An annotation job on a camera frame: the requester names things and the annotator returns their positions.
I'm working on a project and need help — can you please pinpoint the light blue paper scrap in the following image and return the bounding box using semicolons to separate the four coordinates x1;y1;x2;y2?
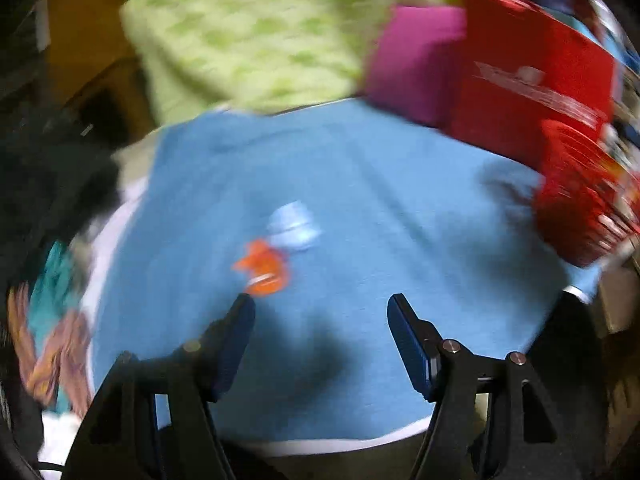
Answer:
266;201;322;251

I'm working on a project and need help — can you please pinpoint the orange wrapper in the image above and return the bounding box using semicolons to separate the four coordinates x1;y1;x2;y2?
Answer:
232;239;293;297

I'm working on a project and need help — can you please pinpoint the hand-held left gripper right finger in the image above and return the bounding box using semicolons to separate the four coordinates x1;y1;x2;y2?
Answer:
387;292;583;480

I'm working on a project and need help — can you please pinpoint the red shopping bag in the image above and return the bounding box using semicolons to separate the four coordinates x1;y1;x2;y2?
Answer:
445;0;623;171

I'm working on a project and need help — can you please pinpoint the magenta garment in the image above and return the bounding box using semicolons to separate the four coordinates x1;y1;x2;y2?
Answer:
362;5;468;128

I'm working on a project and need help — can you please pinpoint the yellow wooden cabinet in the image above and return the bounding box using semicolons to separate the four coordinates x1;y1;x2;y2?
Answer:
42;0;156;136

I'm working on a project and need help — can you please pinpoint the striped scarf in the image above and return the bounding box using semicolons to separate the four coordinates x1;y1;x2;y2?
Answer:
7;282;93;418

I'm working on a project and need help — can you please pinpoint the red mesh basket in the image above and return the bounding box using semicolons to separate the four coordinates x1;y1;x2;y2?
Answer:
532;119;640;268

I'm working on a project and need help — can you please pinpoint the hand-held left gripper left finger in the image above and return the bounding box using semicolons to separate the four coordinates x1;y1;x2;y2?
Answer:
67;292;257;480

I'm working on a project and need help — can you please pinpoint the blue towel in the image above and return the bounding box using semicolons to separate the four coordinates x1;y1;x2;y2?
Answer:
87;99;601;443

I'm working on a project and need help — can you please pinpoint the teal cloth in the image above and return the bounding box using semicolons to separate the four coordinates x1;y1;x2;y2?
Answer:
27;240;83;413

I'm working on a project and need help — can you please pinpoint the green floral quilt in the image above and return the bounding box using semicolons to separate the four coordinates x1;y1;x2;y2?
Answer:
120;0;521;126

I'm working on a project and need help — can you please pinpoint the black cloth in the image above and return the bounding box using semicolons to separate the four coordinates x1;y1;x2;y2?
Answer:
0;110;123;281

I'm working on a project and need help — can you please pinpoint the white sheet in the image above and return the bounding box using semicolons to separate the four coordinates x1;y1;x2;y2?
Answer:
37;180;596;471

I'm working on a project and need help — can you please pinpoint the cardboard box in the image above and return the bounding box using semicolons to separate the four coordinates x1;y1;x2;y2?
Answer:
590;255;640;336

